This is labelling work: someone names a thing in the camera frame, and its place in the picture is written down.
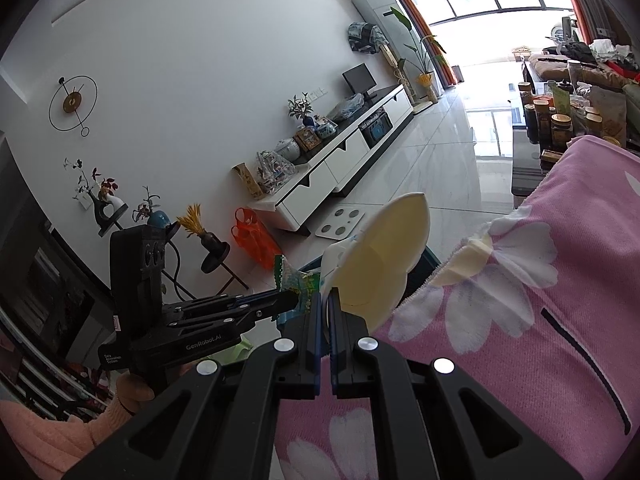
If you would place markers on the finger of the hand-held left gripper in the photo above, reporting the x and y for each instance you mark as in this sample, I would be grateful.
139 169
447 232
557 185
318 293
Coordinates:
220 305
235 323

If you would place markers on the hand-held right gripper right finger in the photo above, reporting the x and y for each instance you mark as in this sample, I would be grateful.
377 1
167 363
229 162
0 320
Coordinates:
342 340

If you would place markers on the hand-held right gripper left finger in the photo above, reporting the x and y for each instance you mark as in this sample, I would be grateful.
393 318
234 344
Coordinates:
315 340

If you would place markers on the green snack wrapper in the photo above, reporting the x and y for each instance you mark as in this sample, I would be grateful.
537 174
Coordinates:
290 280

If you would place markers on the dark teal waste bin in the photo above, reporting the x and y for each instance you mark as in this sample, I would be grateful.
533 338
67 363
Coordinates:
425 265

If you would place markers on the person's left forearm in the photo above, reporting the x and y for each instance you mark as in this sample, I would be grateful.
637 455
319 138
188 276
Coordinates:
55 440

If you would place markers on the person's left hand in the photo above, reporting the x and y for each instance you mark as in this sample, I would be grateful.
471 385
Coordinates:
132 395

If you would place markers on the light green container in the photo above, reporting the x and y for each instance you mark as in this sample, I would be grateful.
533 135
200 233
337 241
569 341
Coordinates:
230 352

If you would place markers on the black metal plant stand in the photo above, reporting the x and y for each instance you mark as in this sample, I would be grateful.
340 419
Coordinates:
215 255

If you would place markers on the plant in round blue vase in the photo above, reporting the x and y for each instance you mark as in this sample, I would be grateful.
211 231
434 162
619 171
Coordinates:
157 217

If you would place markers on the orange plastic bag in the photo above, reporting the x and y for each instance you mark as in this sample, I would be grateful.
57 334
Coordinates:
255 240

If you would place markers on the wheat stalks in dark vase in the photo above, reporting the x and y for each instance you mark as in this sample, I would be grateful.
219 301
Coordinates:
197 225

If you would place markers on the red flowers in white vase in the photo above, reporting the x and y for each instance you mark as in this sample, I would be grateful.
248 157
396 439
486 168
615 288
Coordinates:
105 200

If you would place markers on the dark cabinet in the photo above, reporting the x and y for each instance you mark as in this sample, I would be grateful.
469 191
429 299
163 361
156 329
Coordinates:
45 290

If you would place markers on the white bathroom scale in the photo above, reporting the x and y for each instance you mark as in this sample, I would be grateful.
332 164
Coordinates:
340 225

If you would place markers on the patterned cardboard box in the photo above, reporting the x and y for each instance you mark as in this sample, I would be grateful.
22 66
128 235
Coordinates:
248 180

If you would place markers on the clear wrapped ship model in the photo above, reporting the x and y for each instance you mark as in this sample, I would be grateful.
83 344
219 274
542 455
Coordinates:
275 172

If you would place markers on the white and black cabinet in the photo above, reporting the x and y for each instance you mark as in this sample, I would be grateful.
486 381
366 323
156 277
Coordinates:
345 152

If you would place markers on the blue and white porcelain jar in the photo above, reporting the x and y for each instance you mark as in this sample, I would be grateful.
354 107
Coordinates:
326 127

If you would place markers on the pink flowered blanket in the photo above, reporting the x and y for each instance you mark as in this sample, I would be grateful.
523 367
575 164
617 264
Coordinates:
550 310

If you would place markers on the small plant in blue vase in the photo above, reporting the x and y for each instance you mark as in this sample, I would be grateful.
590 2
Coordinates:
300 110

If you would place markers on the bluish plastic bag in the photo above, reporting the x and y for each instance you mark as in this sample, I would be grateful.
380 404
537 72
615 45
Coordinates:
347 106

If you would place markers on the black monitor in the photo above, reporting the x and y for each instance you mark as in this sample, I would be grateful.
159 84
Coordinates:
359 79

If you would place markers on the large leaf floor plant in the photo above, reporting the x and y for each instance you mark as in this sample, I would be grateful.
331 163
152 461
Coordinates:
425 55

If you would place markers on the cloth covered standing fan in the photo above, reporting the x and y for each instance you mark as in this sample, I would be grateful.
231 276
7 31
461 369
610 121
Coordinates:
367 37

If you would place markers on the cluster of lidded jars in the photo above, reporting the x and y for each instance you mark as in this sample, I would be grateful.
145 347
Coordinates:
560 125

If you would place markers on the green box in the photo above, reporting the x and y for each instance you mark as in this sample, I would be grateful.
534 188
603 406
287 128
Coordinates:
560 97

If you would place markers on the white standing air conditioner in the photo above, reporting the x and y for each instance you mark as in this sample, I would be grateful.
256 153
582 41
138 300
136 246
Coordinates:
382 15

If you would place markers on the brown paper bag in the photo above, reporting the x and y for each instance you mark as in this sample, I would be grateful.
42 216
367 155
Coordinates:
607 115

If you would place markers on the brown ottoman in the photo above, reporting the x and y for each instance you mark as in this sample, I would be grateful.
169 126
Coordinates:
600 77

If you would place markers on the grey green sectional sofa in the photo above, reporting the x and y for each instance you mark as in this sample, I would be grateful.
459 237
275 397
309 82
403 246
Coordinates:
632 110

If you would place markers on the dark clothes pile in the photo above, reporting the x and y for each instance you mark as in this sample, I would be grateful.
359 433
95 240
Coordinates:
575 51

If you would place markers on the office chair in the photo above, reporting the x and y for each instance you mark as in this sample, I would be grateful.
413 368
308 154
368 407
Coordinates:
564 30

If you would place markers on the white clothes pile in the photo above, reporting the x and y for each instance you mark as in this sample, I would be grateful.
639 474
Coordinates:
610 49

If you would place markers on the wall outlets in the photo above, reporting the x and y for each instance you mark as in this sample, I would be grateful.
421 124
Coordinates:
316 94

